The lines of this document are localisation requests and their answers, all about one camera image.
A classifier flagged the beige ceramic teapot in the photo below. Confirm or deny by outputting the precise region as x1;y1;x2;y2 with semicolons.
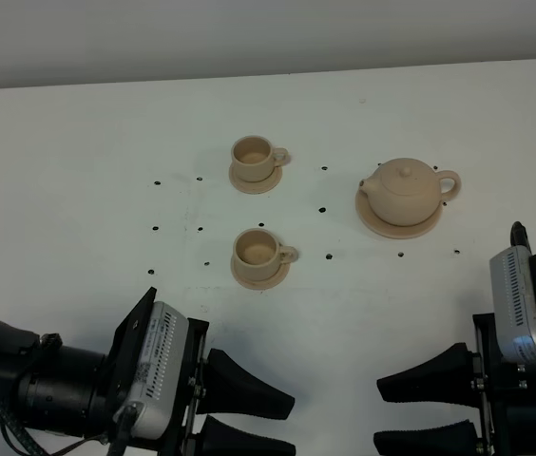
359;158;462;227

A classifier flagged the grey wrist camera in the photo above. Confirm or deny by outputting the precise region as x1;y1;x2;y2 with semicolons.
489;245;536;365
123;301;188;441

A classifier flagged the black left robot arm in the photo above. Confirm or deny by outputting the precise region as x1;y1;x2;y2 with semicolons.
0;289;296;455

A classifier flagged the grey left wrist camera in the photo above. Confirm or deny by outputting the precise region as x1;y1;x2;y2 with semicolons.
123;301;188;441

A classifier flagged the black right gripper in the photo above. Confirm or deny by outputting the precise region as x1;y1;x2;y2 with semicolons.
373;254;536;456

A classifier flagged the near beige cup saucer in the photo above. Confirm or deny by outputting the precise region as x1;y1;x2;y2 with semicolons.
230;260;291;291

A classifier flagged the far beige cup saucer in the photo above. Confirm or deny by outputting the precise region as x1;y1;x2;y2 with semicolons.
229;165;282;195

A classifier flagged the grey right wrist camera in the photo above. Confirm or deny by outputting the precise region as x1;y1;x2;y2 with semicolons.
489;245;536;365

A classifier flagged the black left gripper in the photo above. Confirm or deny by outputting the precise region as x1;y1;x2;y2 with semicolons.
105;287;297;456

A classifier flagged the beige cup saucer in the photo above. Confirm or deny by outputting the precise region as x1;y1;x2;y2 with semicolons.
230;260;291;291
229;165;282;195

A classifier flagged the beige teacup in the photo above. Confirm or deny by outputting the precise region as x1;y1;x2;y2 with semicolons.
231;136;290;183
233;228;299;282

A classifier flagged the beige teapot saucer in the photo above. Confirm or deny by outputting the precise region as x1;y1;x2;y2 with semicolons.
354;190;443;239

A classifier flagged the far beige teacup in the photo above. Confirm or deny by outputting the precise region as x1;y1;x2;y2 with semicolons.
231;136;290;183

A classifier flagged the near beige teacup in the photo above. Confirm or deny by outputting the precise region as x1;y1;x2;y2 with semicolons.
233;228;299;282

